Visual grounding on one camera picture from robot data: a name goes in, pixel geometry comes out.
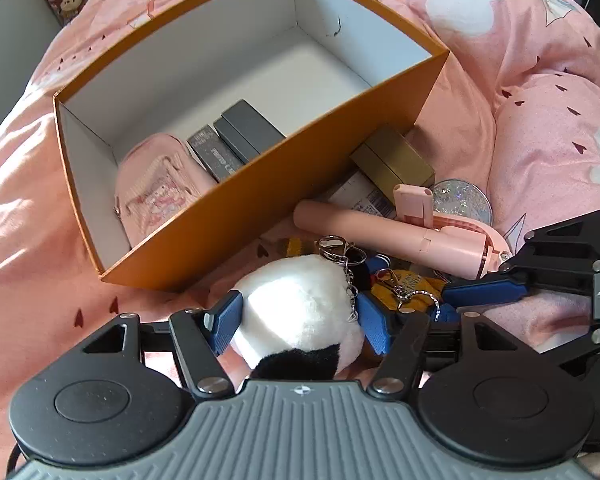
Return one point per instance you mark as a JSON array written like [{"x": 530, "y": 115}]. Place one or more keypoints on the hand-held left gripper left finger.
[{"x": 225, "y": 322}]

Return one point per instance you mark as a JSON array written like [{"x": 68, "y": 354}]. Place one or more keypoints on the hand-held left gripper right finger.
[{"x": 377, "y": 327}]

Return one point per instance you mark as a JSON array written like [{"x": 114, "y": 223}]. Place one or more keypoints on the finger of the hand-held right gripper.
[
  {"x": 580, "y": 345},
  {"x": 485, "y": 291}
]

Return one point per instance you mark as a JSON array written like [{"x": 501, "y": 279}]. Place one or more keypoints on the round glitter mirror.
[{"x": 462, "y": 200}]

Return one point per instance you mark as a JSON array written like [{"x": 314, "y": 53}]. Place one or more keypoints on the pink handheld fan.
[{"x": 360, "y": 222}]

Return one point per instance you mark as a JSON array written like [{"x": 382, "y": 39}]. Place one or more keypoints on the orange cardboard box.
[{"x": 260, "y": 200}]

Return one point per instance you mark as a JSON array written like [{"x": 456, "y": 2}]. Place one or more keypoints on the pink zip pouch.
[{"x": 160, "y": 185}]

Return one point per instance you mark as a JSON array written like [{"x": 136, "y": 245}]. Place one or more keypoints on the gold box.
[{"x": 395, "y": 160}]

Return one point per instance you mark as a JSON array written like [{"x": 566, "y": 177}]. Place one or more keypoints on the printed card box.
[{"x": 212, "y": 152}]

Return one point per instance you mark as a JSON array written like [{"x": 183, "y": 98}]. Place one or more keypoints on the dark grey box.
[{"x": 252, "y": 127}]

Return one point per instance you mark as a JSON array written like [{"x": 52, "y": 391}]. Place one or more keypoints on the pink printed blanket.
[{"x": 540, "y": 125}]

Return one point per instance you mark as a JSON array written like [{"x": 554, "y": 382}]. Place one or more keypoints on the beige plush dog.
[{"x": 72, "y": 2}]

